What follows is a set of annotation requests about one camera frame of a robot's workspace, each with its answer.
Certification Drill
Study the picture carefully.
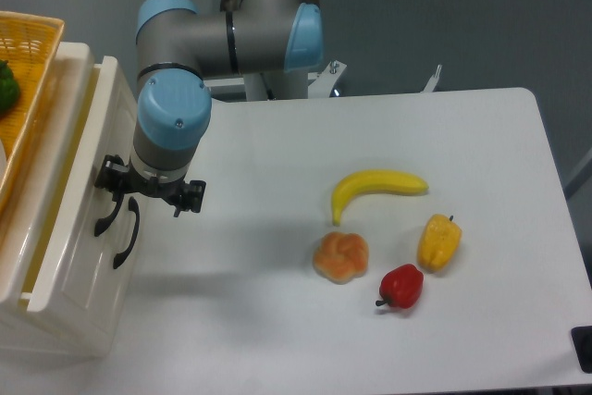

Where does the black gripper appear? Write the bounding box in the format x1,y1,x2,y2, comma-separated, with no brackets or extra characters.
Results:
94,154,206,217

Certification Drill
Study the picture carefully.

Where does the black top drawer handle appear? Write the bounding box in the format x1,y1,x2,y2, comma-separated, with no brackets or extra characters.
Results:
93,192,123,237

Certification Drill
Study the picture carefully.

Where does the black drawer handle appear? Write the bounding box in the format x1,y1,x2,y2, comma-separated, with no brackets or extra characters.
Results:
112,197,141,270
93,192,123,237

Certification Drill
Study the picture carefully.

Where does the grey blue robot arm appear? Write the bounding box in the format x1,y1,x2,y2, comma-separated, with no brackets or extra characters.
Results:
95,0,324,213

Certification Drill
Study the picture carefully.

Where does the white drawer cabinet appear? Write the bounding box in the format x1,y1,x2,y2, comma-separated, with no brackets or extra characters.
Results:
1,43,136,356

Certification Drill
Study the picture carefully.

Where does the green bell pepper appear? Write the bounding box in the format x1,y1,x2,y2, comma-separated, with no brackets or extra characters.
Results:
0,60,20,114

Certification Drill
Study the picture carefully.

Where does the yellow woven basket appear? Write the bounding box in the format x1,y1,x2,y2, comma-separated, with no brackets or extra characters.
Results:
1,11,65,208

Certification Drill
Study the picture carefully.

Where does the orange bread roll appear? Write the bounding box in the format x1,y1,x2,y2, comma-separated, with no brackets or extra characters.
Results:
313,232,369,284

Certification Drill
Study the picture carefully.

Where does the yellow banana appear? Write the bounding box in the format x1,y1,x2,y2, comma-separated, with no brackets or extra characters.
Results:
330,169,429,227

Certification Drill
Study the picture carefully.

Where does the red bell pepper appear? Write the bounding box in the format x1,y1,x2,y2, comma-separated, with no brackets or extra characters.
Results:
375,264,424,309

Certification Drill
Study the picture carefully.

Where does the yellow bell pepper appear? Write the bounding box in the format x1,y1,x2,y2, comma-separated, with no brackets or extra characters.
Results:
416,214,463,272

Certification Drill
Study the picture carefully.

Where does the black object at table edge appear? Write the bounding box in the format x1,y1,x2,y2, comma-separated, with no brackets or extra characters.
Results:
571,326,592,374

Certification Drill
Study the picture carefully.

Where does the black bottom drawer handle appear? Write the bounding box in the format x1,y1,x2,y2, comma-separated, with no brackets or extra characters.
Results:
112,197,141,270

